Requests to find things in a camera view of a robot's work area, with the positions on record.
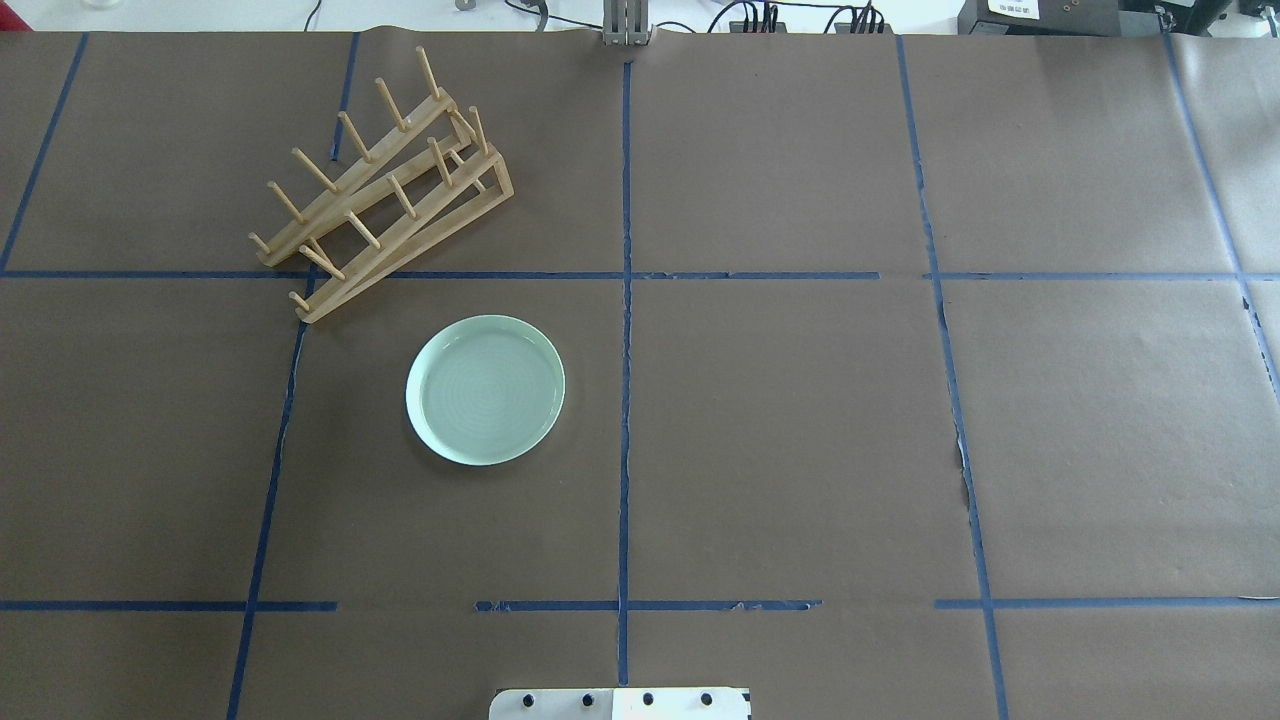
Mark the wooden plate rack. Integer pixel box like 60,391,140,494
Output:
248,46,515,324

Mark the light green round plate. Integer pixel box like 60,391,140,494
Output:
404,314,567,468

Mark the grey aluminium frame post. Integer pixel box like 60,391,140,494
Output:
602,0,652,47

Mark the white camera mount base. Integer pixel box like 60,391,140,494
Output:
488,685,753,719

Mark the black electronics box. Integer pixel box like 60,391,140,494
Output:
956,1,1169,38

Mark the black power strip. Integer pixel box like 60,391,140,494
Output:
708,1,892,35

